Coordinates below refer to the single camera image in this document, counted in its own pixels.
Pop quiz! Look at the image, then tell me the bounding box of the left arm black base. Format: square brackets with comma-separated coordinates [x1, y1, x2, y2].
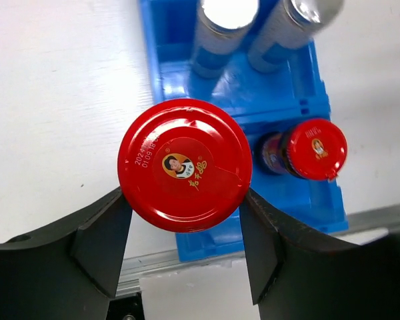
[106, 293, 145, 320]

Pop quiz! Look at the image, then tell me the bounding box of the silver-lid spice bottle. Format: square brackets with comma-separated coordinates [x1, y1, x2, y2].
[247, 0, 344, 73]
[191, 0, 260, 78]

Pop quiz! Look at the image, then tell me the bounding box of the red-lid chili jar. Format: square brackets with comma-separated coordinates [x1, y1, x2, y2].
[117, 98, 253, 233]
[255, 118, 348, 181]

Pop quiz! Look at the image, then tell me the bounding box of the near blue storage bin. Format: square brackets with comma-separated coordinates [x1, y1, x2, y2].
[175, 105, 349, 262]

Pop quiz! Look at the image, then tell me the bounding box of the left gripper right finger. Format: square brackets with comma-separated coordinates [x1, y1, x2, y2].
[240, 191, 400, 319]

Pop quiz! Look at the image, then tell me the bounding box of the middle blue storage bin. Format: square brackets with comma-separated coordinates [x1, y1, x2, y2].
[139, 1, 330, 117]

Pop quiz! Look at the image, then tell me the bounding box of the blue storage bin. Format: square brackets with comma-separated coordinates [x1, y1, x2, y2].
[139, 1, 330, 117]
[175, 105, 349, 262]

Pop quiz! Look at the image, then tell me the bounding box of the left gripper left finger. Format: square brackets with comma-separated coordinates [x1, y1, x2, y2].
[0, 188, 133, 319]

